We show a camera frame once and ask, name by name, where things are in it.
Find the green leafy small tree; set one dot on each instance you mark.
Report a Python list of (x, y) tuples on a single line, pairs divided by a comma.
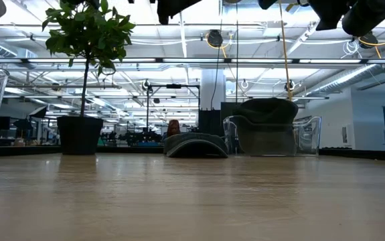
[(88, 33)]

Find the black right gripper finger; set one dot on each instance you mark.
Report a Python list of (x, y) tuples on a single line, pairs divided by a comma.
[(329, 13), (266, 3)]

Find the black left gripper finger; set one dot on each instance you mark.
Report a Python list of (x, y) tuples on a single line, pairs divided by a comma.
[(172, 10)]

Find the white wall plate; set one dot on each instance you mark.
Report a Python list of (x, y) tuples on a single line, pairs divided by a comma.
[(344, 134)]

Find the long ceiling light bar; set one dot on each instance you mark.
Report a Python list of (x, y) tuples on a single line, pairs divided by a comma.
[(195, 61)]

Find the black flat panel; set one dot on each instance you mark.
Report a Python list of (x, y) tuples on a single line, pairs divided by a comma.
[(228, 108)]

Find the black metal frame stand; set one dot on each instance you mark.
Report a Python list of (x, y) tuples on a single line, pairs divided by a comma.
[(173, 86)]

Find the silver ventilation duct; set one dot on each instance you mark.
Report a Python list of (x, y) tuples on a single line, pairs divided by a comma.
[(343, 80)]

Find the black cabinet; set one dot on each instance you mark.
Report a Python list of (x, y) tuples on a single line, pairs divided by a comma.
[(209, 122)]

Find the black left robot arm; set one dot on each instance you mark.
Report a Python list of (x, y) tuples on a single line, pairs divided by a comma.
[(85, 2)]

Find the person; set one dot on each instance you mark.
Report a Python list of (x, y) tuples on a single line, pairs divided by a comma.
[(173, 128)]

